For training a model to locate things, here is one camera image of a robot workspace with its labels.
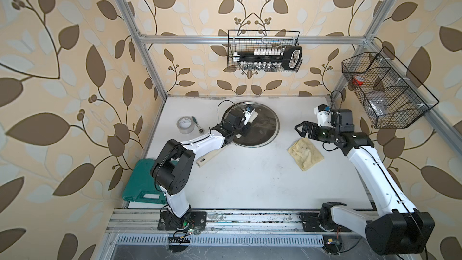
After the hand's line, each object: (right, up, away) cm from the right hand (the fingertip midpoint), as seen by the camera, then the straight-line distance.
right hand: (303, 129), depth 79 cm
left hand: (-26, +5, +11) cm, 28 cm away
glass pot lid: (-14, -2, +25) cm, 29 cm away
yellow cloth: (+5, -14, +12) cm, 19 cm away
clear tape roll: (-61, 0, +28) cm, 67 cm away
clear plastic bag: (+29, +12, -5) cm, 32 cm away
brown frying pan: (-42, -12, +2) cm, 44 cm away
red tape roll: (+28, +23, +5) cm, 36 cm away
